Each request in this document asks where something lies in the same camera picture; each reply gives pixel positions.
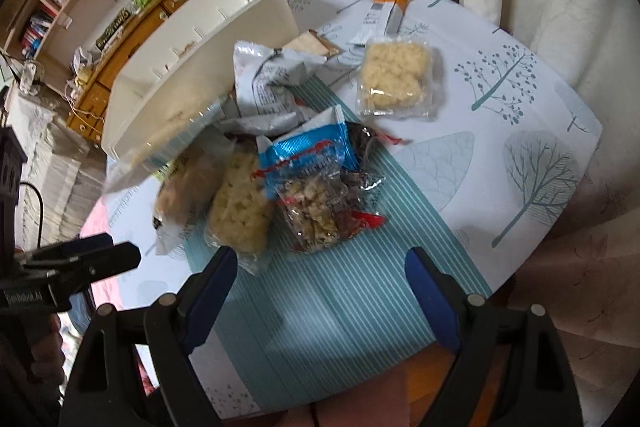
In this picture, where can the person's left hand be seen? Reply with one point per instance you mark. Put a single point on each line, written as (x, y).
(50, 347)

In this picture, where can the crumpled silver white packet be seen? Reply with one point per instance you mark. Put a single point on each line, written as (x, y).
(270, 77)

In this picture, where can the clear silver snack packet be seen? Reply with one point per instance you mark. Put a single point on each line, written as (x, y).
(150, 157)

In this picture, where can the tree print tablecloth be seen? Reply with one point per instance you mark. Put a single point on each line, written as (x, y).
(500, 117)

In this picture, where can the white lace cloth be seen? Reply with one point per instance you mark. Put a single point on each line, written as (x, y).
(55, 177)

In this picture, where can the beige snack packet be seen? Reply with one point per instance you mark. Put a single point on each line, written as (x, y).
(185, 192)

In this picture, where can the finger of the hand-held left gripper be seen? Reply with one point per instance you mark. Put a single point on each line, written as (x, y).
(85, 243)
(112, 259)

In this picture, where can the row of books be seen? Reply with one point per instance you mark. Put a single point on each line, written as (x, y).
(37, 32)

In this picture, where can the dark red candy packet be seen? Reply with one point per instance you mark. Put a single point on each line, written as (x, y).
(372, 142)

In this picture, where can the white plastic storage box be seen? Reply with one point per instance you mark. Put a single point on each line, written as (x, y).
(210, 47)

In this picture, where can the clear mixed nut packet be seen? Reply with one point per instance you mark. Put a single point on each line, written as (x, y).
(320, 212)

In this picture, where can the white plastic bag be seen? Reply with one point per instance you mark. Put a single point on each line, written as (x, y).
(82, 62)

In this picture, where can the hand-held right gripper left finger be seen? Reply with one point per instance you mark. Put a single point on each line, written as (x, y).
(212, 292)

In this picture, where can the clear long puffed rice packet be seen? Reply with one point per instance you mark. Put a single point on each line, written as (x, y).
(240, 207)

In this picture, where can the dark patterned box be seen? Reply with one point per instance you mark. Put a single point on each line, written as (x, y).
(112, 29)

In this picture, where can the blue snack packet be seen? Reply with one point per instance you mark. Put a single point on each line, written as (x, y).
(305, 147)

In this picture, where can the orange and white snack bar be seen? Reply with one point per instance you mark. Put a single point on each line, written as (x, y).
(382, 14)

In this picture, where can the green box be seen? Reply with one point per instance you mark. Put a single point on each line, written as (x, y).
(145, 1)

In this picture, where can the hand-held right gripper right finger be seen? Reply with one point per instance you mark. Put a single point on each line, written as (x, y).
(431, 302)

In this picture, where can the brown cracker packet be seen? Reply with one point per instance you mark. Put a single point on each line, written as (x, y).
(312, 44)

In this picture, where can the clear square puffed rice packet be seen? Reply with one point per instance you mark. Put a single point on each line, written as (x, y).
(395, 74)

